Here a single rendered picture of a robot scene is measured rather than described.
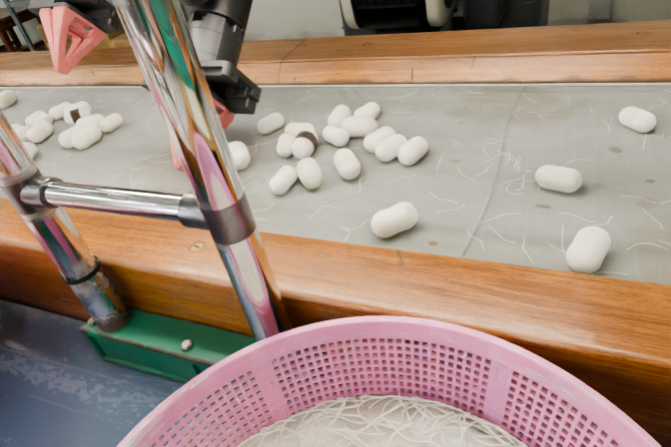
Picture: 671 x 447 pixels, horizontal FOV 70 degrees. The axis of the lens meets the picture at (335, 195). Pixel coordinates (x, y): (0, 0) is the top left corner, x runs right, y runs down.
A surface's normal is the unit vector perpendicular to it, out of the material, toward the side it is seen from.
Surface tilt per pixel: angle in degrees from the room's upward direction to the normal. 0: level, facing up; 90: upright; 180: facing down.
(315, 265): 0
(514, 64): 45
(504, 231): 0
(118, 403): 0
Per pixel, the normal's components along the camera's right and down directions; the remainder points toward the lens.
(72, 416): -0.17, -0.80
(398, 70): -0.37, -0.15
